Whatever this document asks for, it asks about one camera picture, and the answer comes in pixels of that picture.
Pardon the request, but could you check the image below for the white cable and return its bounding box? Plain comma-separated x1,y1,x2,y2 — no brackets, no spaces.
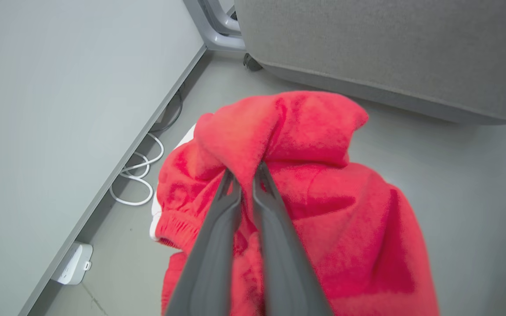
109,132,165,207

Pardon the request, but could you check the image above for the white power adapter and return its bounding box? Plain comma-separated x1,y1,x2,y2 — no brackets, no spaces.
51,241,94,286

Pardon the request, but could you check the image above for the grey fabric sofa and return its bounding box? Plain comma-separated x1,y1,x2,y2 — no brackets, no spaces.
234,0,506,126

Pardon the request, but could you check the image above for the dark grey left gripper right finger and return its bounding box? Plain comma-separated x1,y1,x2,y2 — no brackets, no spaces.
253,162,333,316

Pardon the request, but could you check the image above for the white laundry basket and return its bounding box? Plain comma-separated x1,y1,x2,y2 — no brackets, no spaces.
149,124,197,242

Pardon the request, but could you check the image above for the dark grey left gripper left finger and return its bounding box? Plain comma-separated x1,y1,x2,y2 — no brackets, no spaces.
165,171,242,316

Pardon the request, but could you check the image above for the black sofa foot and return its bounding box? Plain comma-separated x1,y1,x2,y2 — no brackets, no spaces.
243,53,264,72

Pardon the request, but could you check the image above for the red fleece garment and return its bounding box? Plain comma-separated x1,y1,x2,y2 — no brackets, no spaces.
154,90,440,316

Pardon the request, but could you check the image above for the thin black cable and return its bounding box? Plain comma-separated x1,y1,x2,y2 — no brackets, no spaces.
149,83,185,133

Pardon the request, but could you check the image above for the light grey metal frame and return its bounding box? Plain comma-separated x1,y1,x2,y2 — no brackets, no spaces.
183,0,247,53

